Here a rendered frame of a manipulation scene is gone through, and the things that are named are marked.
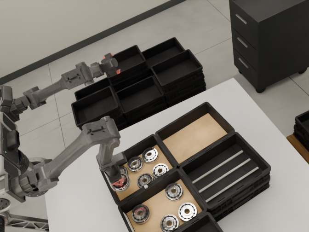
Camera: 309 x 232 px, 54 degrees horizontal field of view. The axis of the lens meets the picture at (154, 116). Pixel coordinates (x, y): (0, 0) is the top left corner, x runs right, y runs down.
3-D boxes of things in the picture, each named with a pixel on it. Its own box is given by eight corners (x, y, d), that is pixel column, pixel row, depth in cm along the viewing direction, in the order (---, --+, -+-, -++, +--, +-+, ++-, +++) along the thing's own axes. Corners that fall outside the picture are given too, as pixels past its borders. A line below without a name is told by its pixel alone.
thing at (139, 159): (130, 173, 187) (129, 173, 186) (125, 161, 193) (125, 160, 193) (145, 166, 187) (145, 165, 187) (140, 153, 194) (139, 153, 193)
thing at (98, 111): (97, 153, 294) (76, 126, 260) (90, 131, 314) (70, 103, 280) (134, 136, 296) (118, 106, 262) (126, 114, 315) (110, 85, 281)
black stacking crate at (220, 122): (182, 176, 182) (178, 167, 173) (158, 142, 201) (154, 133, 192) (237, 141, 187) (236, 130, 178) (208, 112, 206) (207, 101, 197)
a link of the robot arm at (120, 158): (95, 153, 148) (102, 170, 145) (117, 143, 149) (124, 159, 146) (102, 158, 159) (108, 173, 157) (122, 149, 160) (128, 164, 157)
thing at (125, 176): (114, 193, 166) (113, 192, 165) (109, 177, 172) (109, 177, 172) (131, 184, 166) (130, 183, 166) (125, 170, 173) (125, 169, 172)
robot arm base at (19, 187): (21, 187, 134) (4, 174, 125) (38, 178, 134) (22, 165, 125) (22, 203, 129) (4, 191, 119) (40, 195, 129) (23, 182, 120)
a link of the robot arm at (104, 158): (98, 118, 114) (108, 144, 110) (112, 114, 116) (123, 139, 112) (94, 155, 152) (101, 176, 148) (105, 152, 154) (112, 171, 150)
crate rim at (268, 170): (208, 211, 155) (208, 210, 153) (179, 169, 174) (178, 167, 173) (272, 170, 160) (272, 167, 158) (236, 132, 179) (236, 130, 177)
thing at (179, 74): (172, 118, 297) (161, 86, 263) (161, 98, 317) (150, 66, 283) (209, 100, 299) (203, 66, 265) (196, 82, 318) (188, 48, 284)
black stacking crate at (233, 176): (211, 218, 162) (208, 210, 154) (182, 176, 182) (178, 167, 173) (271, 178, 167) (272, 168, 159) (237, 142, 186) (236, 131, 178)
